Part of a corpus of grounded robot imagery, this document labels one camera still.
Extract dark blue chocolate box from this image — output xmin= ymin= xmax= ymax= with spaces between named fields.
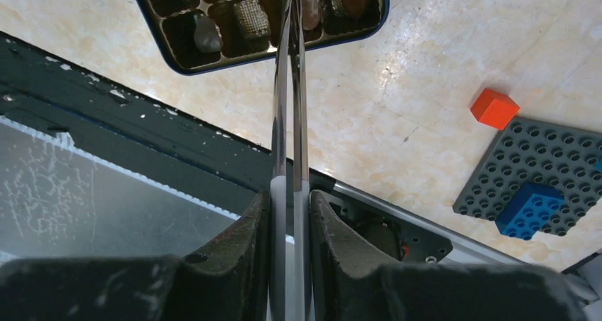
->
xmin=136 ymin=0 xmax=390 ymax=75

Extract orange red cube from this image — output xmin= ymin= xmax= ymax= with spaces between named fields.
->
xmin=470 ymin=88 xmax=520 ymax=131

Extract grey lego baseplate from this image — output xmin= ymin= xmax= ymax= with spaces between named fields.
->
xmin=453 ymin=117 xmax=601 ymax=236

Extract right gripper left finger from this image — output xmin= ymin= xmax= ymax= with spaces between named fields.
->
xmin=1 ymin=192 xmax=271 ymax=320

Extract metal serving tongs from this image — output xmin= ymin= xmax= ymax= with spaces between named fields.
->
xmin=269 ymin=0 xmax=314 ymax=320

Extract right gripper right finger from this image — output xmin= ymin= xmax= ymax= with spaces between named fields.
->
xmin=310 ymin=190 xmax=586 ymax=320

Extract blue lego brick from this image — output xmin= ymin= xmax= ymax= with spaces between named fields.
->
xmin=495 ymin=183 xmax=564 ymax=241

